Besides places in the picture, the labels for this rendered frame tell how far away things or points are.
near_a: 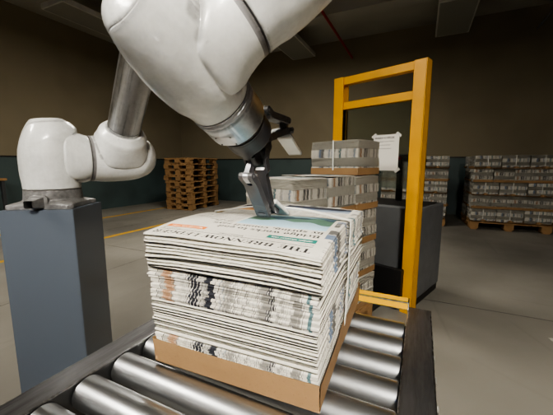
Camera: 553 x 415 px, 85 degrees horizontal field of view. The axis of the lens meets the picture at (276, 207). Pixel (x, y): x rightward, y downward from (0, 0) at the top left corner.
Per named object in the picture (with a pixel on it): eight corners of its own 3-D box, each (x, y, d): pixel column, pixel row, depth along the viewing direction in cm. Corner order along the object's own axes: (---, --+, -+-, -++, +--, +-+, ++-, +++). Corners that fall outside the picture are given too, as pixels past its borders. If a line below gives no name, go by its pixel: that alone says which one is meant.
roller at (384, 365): (188, 305, 70) (183, 328, 69) (408, 362, 50) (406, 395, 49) (201, 305, 74) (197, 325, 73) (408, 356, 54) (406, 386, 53)
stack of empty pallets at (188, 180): (194, 203, 891) (192, 158, 872) (220, 204, 859) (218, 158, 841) (164, 209, 775) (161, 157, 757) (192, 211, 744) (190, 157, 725)
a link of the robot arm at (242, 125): (181, 128, 41) (206, 151, 46) (239, 125, 37) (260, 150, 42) (200, 74, 43) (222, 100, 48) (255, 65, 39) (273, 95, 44)
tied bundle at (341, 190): (280, 211, 197) (281, 175, 194) (308, 207, 218) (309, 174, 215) (329, 218, 171) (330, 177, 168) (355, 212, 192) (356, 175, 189)
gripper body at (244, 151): (225, 100, 48) (252, 133, 55) (211, 148, 45) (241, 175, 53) (267, 96, 44) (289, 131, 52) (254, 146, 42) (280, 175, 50)
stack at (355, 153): (307, 314, 231) (309, 142, 213) (330, 301, 252) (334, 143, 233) (351, 333, 204) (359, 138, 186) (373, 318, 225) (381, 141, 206)
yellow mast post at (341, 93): (328, 286, 281) (334, 78, 255) (334, 284, 287) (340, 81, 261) (336, 290, 275) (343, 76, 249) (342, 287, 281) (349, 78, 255)
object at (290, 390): (209, 312, 65) (207, 294, 64) (343, 343, 54) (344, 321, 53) (153, 360, 51) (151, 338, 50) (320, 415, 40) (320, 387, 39)
